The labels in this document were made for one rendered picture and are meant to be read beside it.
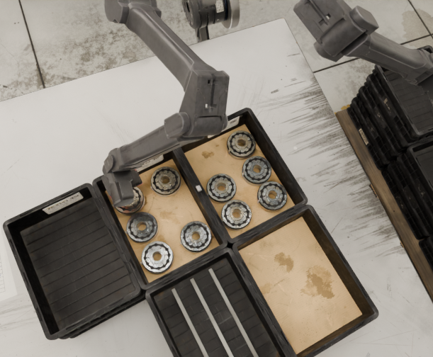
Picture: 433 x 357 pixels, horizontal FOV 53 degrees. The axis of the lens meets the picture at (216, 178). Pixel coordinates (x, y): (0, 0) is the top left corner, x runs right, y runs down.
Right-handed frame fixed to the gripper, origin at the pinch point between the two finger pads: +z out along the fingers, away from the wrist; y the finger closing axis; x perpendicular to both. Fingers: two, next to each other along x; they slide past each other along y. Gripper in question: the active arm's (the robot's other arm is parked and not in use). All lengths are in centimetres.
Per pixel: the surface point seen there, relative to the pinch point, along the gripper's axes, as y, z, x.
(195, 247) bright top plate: 11.3, 8.8, -26.3
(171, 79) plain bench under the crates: 33, 29, 44
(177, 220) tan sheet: 9.7, 12.0, -14.8
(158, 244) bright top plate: 0.7, 8.2, -19.9
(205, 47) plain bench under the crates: 53, 30, 52
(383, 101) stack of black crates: 121, 53, 1
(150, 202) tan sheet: 4.2, 12.0, -4.8
